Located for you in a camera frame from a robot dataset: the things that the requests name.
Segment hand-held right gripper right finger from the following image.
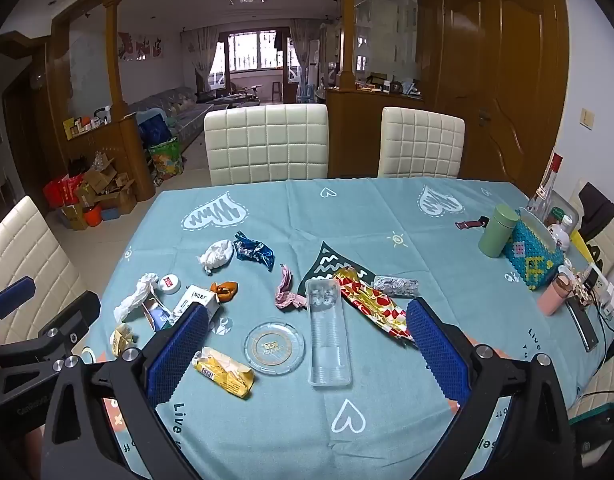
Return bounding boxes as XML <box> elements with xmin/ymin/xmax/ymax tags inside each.
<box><xmin>406</xmin><ymin>299</ymin><xmax>576</xmax><ymax>480</ymax></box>

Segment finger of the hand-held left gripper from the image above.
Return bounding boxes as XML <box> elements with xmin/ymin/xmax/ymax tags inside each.
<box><xmin>0</xmin><ymin>276</ymin><xmax>37</xmax><ymax>322</ymax></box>
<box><xmin>0</xmin><ymin>291</ymin><xmax>102</xmax><ymax>362</ymax></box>

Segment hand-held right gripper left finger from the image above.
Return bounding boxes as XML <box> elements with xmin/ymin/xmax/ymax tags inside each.
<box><xmin>40</xmin><ymin>304</ymin><xmax>210</xmax><ymax>480</ymax></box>

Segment torn blue paper carton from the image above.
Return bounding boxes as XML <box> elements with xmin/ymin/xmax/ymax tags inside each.
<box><xmin>142</xmin><ymin>295</ymin><xmax>175</xmax><ymax>332</ymax></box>

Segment blue foil snack wrapper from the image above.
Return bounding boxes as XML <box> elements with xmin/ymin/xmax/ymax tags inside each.
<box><xmin>233</xmin><ymin>231</ymin><xmax>276</xmax><ymax>272</ymax></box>

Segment cream quilted dining chair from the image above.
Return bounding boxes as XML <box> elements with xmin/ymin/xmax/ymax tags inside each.
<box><xmin>0</xmin><ymin>195</ymin><xmax>83</xmax><ymax>346</ymax></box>
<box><xmin>203</xmin><ymin>105</ymin><xmax>329</xmax><ymax>187</ymax></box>
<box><xmin>377</xmin><ymin>106</ymin><xmax>466</xmax><ymax>179</ymax></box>
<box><xmin>567</xmin><ymin>195</ymin><xmax>614</xmax><ymax>286</ymax></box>

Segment yellow snack wrapper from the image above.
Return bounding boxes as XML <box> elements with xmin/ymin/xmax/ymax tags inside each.
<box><xmin>193</xmin><ymin>346</ymin><xmax>254</xmax><ymax>400</ymax></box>

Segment small yellow paper wrapper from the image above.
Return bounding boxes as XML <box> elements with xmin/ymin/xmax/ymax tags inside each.
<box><xmin>110</xmin><ymin>324</ymin><xmax>138</xmax><ymax>358</ymax></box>

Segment white cigarette box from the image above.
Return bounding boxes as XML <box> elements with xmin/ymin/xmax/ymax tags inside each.
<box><xmin>171</xmin><ymin>284</ymin><xmax>220</xmax><ymax>326</ymax></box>

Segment long crumpled white tissue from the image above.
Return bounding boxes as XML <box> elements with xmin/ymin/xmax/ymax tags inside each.
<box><xmin>113</xmin><ymin>273</ymin><xmax>160</xmax><ymax>323</ymax></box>

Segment silver foil wrapper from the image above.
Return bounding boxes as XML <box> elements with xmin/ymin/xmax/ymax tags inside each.
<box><xmin>373</xmin><ymin>275</ymin><xmax>420</xmax><ymax>298</ymax></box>

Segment orange peel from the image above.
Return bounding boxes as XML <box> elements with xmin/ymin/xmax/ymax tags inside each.
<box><xmin>209</xmin><ymin>281</ymin><xmax>239</xmax><ymax>303</ymax></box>

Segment red and yellow wrapper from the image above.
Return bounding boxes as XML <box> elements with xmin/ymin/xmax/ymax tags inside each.
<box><xmin>333</xmin><ymin>267</ymin><xmax>418</xmax><ymax>348</ymax></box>

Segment clear plastic tray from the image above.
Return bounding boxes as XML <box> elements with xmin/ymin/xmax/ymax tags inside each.
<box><xmin>305</xmin><ymin>278</ymin><xmax>353</xmax><ymax>387</ymax></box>

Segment red bag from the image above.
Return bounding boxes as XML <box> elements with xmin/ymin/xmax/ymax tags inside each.
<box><xmin>42</xmin><ymin>175</ymin><xmax>83</xmax><ymax>207</ymax></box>

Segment pink crumpled wrapper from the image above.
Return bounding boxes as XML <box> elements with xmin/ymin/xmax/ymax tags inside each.
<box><xmin>274</xmin><ymin>264</ymin><xmax>308</xmax><ymax>311</ymax></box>

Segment pink bottle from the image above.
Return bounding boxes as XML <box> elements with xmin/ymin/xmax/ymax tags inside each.
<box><xmin>538</xmin><ymin>265</ymin><xmax>574</xmax><ymax>317</ymax></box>

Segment blue beaded tissue box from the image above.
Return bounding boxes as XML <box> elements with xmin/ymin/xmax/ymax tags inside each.
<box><xmin>503</xmin><ymin>207</ymin><xmax>565</xmax><ymax>292</ymax></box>

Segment green thermos flask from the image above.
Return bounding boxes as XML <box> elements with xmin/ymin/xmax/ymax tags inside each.
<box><xmin>478</xmin><ymin>204</ymin><xmax>520</xmax><ymax>259</ymax></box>

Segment pile of cardboard boxes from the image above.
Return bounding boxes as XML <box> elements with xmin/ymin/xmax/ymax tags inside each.
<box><xmin>62</xmin><ymin>157</ymin><xmax>138</xmax><ymax>231</ymax></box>

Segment black smartphone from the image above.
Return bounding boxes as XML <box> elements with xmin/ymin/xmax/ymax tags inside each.
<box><xmin>567</xmin><ymin>295</ymin><xmax>598</xmax><ymax>352</ymax></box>

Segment wooden cabinet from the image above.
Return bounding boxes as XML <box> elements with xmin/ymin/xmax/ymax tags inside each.
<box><xmin>52</xmin><ymin>2</ymin><xmax>155</xmax><ymax>201</ymax></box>

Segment white power strip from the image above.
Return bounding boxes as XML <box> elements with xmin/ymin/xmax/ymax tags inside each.
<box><xmin>589</xmin><ymin>262</ymin><xmax>614</xmax><ymax>318</ymax></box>

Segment row of boxes and bottles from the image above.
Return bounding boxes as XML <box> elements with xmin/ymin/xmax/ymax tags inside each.
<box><xmin>63</xmin><ymin>106</ymin><xmax>113</xmax><ymax>138</ymax></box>

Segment colourful printed bag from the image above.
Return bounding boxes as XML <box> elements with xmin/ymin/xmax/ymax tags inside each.
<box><xmin>147</xmin><ymin>140</ymin><xmax>184</xmax><ymax>183</ymax></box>

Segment glass bottle with red cap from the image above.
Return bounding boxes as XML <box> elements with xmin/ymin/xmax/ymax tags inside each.
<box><xmin>527</xmin><ymin>154</ymin><xmax>564</xmax><ymax>221</ymax></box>

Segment blue bag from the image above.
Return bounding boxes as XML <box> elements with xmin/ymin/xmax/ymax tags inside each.
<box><xmin>137</xmin><ymin>112</ymin><xmax>173</xmax><ymax>148</ymax></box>

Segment dark cloth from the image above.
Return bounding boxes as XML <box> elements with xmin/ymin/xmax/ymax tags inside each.
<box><xmin>577</xmin><ymin>182</ymin><xmax>614</xmax><ymax>243</ymax></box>

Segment grey sofa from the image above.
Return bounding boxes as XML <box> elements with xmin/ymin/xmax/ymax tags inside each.
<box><xmin>130</xmin><ymin>87</ymin><xmax>213</xmax><ymax>153</ymax></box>

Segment wooden divider with glass panel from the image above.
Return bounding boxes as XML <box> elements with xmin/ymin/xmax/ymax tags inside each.
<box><xmin>327</xmin><ymin>0</ymin><xmax>438</xmax><ymax>178</ymax></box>

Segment low coffee table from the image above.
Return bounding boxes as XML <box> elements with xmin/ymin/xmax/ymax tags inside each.
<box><xmin>212</xmin><ymin>85</ymin><xmax>263</xmax><ymax>107</ymax></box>

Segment brown wooden door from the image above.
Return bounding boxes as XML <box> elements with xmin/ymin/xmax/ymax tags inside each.
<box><xmin>437</xmin><ymin>0</ymin><xmax>570</xmax><ymax>196</ymax></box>

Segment patterned curtain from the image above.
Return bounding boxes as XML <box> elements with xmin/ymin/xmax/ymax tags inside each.
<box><xmin>288</xmin><ymin>19</ymin><xmax>313</xmax><ymax>91</ymax></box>
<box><xmin>192</xmin><ymin>27</ymin><xmax>228</xmax><ymax>92</ymax></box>

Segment window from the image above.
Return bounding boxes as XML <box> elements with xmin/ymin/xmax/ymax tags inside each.
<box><xmin>227</xmin><ymin>31</ymin><xmax>280</xmax><ymax>72</ymax></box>

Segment white standing air conditioner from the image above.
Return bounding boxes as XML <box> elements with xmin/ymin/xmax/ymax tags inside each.
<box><xmin>307</xmin><ymin>39</ymin><xmax>322</xmax><ymax>91</ymax></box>

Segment wall pictures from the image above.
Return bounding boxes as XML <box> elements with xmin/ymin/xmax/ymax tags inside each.
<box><xmin>118</xmin><ymin>32</ymin><xmax>165</xmax><ymax>61</ymax></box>

